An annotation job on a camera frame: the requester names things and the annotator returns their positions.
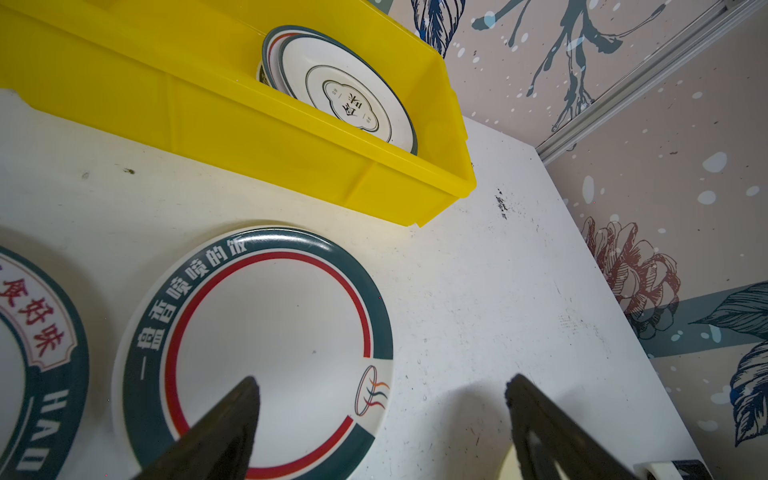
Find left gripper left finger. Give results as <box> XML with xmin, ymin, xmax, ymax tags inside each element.
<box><xmin>137</xmin><ymin>376</ymin><xmax>260</xmax><ymax>480</ymax></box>

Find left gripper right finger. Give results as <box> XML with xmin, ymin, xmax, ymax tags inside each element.
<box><xmin>505</xmin><ymin>374</ymin><xmax>635</xmax><ymax>480</ymax></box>

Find cream floral round plate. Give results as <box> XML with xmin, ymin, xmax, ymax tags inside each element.
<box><xmin>496</xmin><ymin>445</ymin><xmax>523</xmax><ymax>480</ymax></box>

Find medium green rimmed white plate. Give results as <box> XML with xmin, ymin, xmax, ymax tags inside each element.
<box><xmin>111</xmin><ymin>226</ymin><xmax>394</xmax><ymax>479</ymax></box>

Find white plate thin dark rim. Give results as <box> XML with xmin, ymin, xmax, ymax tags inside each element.
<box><xmin>278</xmin><ymin>30</ymin><xmax>418</xmax><ymax>155</ymax></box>

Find white plate red characters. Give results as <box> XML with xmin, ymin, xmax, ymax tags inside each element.
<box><xmin>258</xmin><ymin>25</ymin><xmax>316</xmax><ymax>94</ymax></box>

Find yellow plastic bin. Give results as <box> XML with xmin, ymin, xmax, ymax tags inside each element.
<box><xmin>1</xmin><ymin>1</ymin><xmax>477</xmax><ymax>226</ymax></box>

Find dark lettered rim white plate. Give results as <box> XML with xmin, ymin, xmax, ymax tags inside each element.
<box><xmin>1</xmin><ymin>248</ymin><xmax>90</xmax><ymax>479</ymax></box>

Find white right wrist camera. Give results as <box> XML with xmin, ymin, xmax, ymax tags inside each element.
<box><xmin>634</xmin><ymin>460</ymin><xmax>713</xmax><ymax>480</ymax></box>

